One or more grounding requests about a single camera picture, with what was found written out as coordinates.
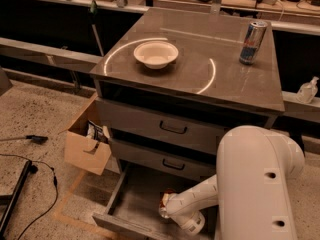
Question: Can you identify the cardboard box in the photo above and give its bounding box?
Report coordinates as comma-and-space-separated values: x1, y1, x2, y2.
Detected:
64, 93, 111, 175

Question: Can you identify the white bowl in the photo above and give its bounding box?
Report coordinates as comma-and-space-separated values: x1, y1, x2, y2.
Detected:
134, 41, 179, 69

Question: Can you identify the grey drawer cabinet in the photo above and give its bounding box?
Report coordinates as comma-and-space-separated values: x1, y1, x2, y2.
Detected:
89, 6, 286, 193

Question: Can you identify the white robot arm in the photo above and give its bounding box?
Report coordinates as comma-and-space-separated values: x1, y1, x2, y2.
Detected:
159, 126, 305, 240

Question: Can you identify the black cable on floor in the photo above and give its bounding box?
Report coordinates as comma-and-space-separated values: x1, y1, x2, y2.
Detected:
0, 153, 60, 240

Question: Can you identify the red coke can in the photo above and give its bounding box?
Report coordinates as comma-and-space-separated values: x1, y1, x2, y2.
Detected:
158, 189, 176, 219

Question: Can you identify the silver blue energy drink can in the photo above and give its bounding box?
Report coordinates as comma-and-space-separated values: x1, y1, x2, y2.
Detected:
239, 21, 268, 65

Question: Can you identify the black bar on floor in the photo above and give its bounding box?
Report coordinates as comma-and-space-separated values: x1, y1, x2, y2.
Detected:
0, 161, 33, 240

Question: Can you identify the middle grey drawer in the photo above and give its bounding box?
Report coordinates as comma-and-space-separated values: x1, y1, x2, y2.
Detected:
110, 139, 216, 181

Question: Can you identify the open bottom grey drawer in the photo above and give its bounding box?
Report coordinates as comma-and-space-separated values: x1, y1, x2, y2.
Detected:
93, 163, 222, 240

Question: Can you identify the black handled tool on floor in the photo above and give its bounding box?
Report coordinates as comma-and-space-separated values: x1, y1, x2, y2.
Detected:
1, 135, 48, 144

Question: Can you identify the green handled stick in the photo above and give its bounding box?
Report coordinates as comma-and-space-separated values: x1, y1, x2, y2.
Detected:
88, 0, 104, 56

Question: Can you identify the clear plastic bottle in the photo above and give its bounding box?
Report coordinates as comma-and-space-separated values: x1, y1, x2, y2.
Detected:
296, 76, 319, 104

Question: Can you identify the top grey drawer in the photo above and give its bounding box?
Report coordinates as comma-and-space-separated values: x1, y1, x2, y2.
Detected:
95, 98, 266, 155

